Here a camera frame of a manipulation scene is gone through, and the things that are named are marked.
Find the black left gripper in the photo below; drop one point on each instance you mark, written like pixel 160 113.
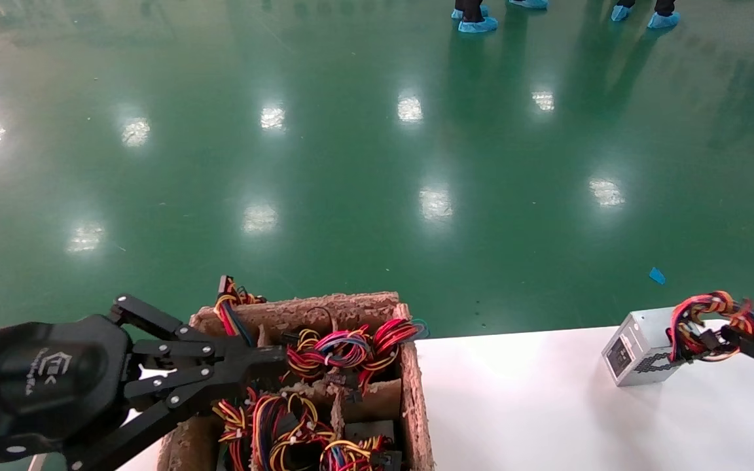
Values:
pixel 43 386

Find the blue paper scrap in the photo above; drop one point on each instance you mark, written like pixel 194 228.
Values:
pixel 657 276

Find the brown cardboard divider box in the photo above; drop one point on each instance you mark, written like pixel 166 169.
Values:
pixel 324 306

